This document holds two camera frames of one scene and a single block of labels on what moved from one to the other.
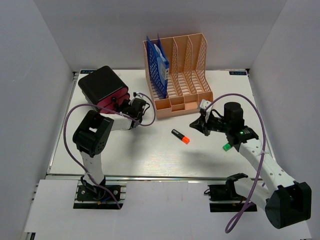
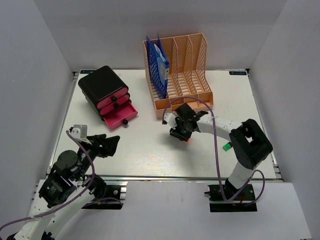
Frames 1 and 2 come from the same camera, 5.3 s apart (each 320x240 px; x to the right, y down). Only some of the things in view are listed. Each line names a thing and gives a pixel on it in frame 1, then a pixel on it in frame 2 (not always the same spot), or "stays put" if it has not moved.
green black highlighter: [227, 147] stays put
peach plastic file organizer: [189, 89] stays put
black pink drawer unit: [104, 89] stays put
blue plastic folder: [158, 66] stays put
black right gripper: [199, 125] to [177, 133]
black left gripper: [125, 103] to [109, 144]
